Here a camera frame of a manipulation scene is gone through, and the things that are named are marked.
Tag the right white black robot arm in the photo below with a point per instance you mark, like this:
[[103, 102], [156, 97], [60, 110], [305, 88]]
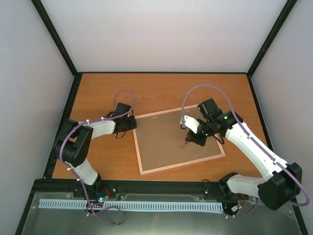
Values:
[[279, 181]]

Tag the pink wooden picture frame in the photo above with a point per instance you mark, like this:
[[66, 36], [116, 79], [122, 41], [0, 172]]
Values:
[[181, 166]]

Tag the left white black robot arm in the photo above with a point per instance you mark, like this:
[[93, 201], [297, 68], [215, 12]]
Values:
[[72, 143]]

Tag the light blue slotted cable duct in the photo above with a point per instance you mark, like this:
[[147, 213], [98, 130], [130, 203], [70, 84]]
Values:
[[132, 206]]

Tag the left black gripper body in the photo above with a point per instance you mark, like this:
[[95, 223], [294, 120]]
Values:
[[125, 127]]

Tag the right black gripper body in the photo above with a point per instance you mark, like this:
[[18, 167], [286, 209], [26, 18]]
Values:
[[208, 129]]

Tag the black mounting rail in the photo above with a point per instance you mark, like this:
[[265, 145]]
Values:
[[113, 188]]

